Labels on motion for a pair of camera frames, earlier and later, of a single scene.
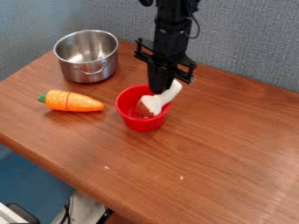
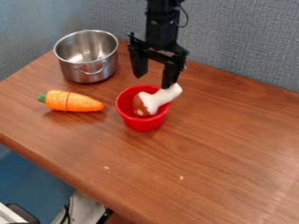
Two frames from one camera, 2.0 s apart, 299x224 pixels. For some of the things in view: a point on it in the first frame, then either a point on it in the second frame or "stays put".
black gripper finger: (160, 78) -> (138, 61)
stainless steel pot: (88, 56) stays put
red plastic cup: (125, 102) stays put
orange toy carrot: (69, 101) stays put
